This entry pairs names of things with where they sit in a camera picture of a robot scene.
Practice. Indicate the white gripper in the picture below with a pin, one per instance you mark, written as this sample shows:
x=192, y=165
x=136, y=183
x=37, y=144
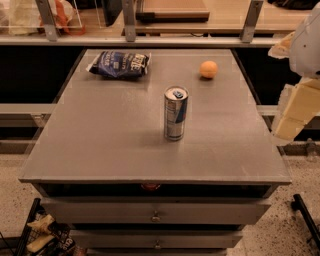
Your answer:
x=307, y=50

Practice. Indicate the orange fruit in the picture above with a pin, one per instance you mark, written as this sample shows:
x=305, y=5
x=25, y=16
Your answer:
x=208, y=69

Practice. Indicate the silver blue redbull can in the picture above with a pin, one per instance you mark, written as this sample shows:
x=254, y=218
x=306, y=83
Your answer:
x=175, y=110

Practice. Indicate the dark tray on shelf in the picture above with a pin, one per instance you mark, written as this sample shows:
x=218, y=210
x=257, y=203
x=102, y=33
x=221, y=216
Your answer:
x=150, y=11

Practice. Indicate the snack bag in basket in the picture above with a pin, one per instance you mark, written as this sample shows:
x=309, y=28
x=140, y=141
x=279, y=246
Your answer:
x=53, y=238

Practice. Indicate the clear acrylic box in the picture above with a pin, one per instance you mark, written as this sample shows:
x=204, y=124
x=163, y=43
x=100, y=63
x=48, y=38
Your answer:
x=26, y=17

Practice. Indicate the blue chip bag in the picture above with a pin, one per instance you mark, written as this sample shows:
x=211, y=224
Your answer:
x=119, y=65

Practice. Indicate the metal shelf rail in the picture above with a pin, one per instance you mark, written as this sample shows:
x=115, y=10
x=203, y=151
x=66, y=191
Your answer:
x=175, y=42

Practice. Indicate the lower grey drawer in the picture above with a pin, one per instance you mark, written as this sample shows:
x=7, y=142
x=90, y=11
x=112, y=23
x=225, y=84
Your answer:
x=156, y=239

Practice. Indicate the grey drawer cabinet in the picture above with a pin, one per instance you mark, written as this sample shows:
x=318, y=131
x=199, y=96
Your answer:
x=105, y=139

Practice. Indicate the upper grey drawer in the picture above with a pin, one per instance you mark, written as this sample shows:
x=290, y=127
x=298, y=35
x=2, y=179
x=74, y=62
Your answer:
x=97, y=210

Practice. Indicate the black wire basket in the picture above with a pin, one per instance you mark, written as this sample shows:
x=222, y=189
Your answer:
x=37, y=212

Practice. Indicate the black stand leg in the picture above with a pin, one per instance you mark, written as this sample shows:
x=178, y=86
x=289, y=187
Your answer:
x=298, y=205

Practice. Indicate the grey drawer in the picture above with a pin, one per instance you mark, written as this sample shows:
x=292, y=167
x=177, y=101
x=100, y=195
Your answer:
x=97, y=210
x=156, y=239

